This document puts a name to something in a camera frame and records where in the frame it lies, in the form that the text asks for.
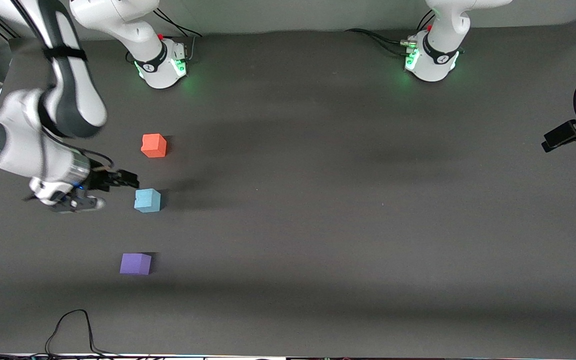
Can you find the purple foam block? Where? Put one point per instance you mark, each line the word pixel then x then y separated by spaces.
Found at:
pixel 135 264

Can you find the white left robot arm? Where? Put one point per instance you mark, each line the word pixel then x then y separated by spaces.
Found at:
pixel 443 25

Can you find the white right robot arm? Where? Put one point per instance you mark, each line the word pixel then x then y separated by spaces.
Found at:
pixel 118 20

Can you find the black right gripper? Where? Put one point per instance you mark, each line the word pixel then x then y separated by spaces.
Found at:
pixel 101 180

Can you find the orange foam block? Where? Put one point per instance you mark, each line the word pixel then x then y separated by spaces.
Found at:
pixel 154 145

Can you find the light blue foam block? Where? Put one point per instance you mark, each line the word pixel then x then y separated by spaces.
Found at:
pixel 148 201

